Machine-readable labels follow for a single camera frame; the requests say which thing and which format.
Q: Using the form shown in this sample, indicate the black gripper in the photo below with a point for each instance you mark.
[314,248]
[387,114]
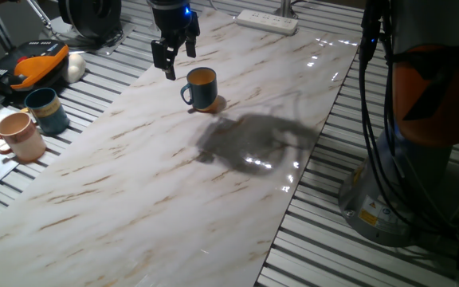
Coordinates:
[171,18]

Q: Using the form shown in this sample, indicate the teal cup with orange inside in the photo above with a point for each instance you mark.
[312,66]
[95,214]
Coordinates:
[205,95]

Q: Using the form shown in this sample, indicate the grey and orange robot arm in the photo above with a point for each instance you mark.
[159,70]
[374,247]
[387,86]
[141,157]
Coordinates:
[432,95]

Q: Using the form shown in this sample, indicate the white power strip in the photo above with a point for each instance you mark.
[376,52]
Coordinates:
[265,22]

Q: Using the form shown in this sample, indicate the black round device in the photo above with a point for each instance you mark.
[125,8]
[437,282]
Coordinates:
[90,18]

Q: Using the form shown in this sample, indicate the white egg-shaped object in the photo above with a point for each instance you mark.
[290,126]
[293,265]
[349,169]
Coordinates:
[75,68]

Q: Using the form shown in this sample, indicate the metal pole stand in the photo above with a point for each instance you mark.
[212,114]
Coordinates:
[285,8]

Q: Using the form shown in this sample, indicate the thin metal rod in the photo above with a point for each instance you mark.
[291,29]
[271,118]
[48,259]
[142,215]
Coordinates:
[40,14]

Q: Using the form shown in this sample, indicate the orange and black teach pendant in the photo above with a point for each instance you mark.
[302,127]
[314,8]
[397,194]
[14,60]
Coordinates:
[34,65]

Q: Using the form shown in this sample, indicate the teal mug with yellow band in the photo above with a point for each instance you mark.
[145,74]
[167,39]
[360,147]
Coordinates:
[50,119]

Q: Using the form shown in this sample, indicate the marble pattern board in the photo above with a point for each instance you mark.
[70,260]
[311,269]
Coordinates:
[134,191]

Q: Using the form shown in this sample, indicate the pink mug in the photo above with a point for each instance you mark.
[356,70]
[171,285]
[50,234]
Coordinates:
[26,143]

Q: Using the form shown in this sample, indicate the grey base plate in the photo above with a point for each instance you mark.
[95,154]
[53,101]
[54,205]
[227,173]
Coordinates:
[114,45]

